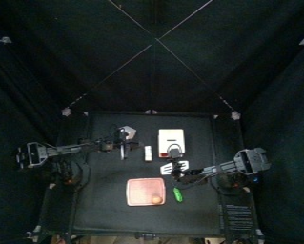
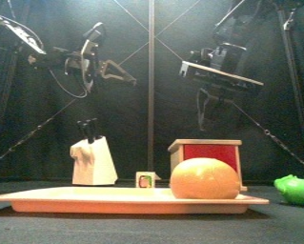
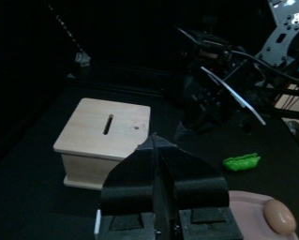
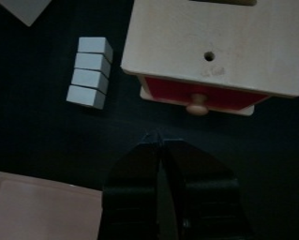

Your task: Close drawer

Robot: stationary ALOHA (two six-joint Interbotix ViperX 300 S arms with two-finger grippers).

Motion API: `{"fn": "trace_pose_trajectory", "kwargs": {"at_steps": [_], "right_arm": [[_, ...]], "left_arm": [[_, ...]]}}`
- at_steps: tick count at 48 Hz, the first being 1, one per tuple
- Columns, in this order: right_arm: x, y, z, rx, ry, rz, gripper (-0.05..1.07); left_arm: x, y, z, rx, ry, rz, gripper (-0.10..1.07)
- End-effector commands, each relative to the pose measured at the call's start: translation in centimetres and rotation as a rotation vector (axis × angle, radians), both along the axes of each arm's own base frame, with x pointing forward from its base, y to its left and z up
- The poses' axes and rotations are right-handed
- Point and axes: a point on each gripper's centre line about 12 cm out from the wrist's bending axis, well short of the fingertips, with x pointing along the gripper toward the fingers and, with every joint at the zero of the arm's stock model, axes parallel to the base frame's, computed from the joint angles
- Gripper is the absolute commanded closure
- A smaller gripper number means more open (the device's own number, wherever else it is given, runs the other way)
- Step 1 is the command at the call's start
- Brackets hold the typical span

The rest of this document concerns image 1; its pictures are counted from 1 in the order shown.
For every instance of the white and red drawer cabinet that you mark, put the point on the white and red drawer cabinet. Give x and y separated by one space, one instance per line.
171 136

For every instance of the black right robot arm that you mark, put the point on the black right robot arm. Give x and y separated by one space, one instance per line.
226 166

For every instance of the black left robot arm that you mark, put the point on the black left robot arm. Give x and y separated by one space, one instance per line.
65 149

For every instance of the small wooden picture block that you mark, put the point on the small wooden picture block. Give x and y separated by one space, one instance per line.
149 154

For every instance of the pink plastic tray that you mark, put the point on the pink plastic tray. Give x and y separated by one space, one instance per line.
142 190

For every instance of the orange toy fruit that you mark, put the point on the orange toy fruit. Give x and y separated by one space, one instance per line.
157 199

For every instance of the black table edge clamp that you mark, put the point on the black table edge clamp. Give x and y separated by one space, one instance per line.
146 235

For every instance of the grey pole base bracket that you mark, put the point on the grey pole base bracket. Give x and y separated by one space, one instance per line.
150 111

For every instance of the small table corner bracket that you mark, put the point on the small table corner bracket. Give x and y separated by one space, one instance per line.
86 113
215 116

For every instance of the grey frame foot bracket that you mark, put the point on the grey frame foot bracket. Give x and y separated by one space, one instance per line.
235 115
66 111

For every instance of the grey table leg bracket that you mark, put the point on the grey table leg bracket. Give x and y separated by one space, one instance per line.
259 234
32 234

